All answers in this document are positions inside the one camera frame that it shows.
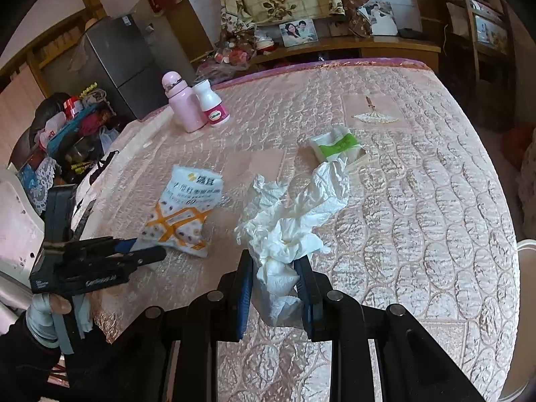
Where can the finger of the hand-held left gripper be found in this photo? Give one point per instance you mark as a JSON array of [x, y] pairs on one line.
[[121, 244], [142, 256]]

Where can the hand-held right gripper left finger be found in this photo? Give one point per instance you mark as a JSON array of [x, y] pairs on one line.
[[245, 297]]

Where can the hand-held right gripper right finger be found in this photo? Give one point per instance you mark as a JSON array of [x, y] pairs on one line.
[[304, 301]]

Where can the white snack bag orange pattern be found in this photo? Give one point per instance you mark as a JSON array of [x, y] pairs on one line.
[[184, 213]]

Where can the white tissue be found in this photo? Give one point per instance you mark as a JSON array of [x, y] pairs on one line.
[[276, 234], [331, 184]]

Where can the white round stool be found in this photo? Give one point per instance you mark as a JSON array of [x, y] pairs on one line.
[[523, 246]]

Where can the person's left forearm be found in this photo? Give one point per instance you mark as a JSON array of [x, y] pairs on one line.
[[29, 368]]

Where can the person's left hand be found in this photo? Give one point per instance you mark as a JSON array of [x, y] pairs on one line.
[[42, 314]]

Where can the white plastic chair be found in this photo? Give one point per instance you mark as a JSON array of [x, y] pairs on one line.
[[19, 226]]

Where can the pile of household clutter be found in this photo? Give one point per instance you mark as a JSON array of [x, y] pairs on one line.
[[67, 134]]

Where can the pink quilted bedspread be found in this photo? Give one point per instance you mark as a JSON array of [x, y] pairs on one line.
[[418, 217]]

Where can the green and white tissue pack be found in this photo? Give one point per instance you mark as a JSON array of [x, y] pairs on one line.
[[335, 144]]

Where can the white pill bottle pink label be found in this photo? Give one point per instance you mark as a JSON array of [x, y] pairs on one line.
[[211, 106]]

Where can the grey refrigerator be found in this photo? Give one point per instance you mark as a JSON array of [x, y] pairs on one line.
[[121, 63]]

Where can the floral pillow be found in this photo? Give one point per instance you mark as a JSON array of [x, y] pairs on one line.
[[528, 176]]

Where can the wooden headboard shelf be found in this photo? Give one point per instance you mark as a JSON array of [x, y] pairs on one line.
[[377, 46]]

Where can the framed couple photo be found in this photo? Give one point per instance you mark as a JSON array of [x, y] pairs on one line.
[[298, 32]]

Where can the small black device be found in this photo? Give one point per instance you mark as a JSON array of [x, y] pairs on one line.
[[410, 32]]

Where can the wedding photo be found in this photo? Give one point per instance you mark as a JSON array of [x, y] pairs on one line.
[[381, 19]]

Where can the red patterned cloth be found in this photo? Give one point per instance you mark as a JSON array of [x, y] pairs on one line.
[[356, 0]]

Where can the dark wooden rack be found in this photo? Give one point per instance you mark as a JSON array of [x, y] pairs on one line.
[[481, 50]]

